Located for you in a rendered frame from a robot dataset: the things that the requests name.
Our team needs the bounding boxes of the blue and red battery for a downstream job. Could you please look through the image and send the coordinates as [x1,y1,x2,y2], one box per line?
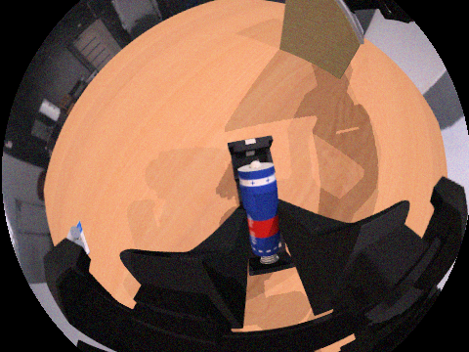
[238,160,280,257]

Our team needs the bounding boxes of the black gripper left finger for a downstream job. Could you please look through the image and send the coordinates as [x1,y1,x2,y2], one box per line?
[120,204,249,329]

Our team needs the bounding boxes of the dark grey battery holder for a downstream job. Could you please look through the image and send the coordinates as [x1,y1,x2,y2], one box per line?
[227,136,296,277]

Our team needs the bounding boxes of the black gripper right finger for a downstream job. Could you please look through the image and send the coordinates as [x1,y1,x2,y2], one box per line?
[277,198,410,316]

